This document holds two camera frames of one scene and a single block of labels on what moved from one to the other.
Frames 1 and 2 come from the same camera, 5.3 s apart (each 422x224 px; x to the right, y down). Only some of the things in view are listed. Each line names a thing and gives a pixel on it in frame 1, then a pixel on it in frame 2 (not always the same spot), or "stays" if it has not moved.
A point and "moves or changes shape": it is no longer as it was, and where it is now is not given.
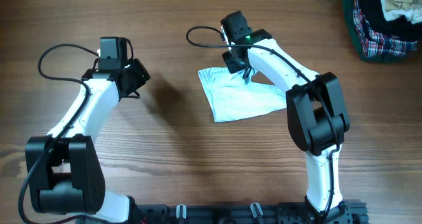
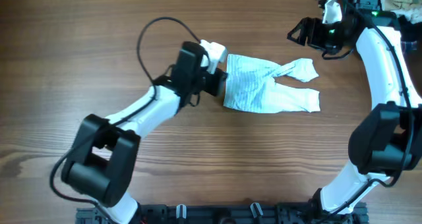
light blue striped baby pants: (229, 97) moves or changes shape
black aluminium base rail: (348, 212) stays
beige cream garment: (400, 1) stays
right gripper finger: (241, 72) -> (304, 26)
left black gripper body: (138, 75) -> (210, 81)
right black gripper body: (237, 64) -> (312, 33)
